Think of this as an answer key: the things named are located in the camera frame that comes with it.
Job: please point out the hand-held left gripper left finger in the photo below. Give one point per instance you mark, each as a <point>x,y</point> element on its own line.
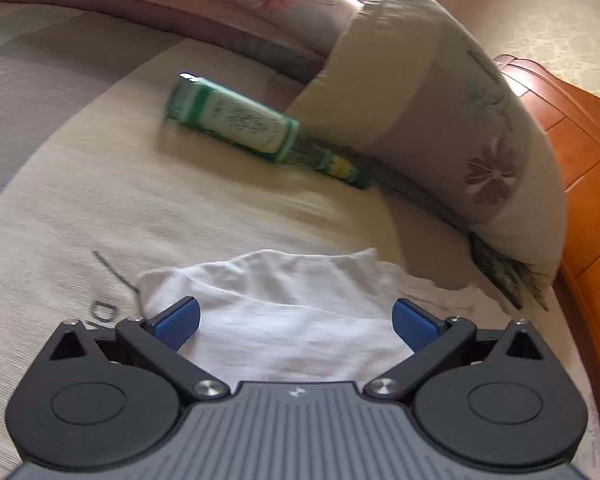
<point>177,317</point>

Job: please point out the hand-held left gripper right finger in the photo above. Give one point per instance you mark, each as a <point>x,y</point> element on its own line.
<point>415,325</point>

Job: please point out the white printed long-sleeve shirt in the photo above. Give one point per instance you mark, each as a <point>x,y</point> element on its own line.
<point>290,310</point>

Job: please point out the green glass bottle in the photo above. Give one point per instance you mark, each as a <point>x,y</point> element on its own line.
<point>230,120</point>

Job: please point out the wooden headboard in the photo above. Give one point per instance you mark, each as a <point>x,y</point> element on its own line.
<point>590,210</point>

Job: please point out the floral patchwork pillow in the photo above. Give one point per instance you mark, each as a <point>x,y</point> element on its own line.
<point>430,110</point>

